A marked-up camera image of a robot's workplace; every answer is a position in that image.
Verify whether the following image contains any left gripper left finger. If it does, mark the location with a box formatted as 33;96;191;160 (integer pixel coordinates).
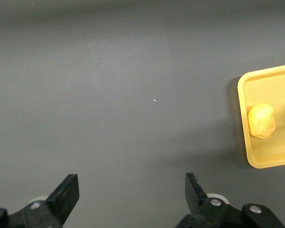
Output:
0;174;80;228

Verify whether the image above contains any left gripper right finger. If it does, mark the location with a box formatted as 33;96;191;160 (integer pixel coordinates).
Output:
175;172;285;228

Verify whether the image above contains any yellow toy potato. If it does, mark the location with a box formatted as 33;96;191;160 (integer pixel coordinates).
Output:
247;103;276;139

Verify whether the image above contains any yellow plastic tray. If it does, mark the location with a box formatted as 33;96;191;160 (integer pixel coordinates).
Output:
237;63;285;170

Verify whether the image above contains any dark grey table mat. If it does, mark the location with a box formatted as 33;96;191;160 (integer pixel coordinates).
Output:
0;0;285;228

